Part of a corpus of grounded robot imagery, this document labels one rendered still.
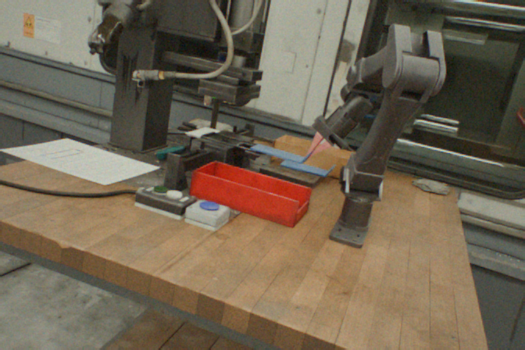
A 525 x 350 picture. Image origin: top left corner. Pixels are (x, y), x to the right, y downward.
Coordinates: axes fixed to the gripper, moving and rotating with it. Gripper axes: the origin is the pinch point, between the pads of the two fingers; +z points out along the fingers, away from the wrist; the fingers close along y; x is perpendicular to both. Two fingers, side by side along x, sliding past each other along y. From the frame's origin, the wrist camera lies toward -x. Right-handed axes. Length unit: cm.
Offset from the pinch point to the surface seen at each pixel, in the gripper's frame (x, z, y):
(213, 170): 12.5, 16.4, 13.4
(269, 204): 24.0, 7.5, -2.2
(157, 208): 36.6, 20.0, 12.6
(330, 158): -24.3, 2.3, -4.5
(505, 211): -53, -20, -57
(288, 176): -6.6, 9.8, 0.1
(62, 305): -41, 136, 32
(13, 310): -28, 143, 42
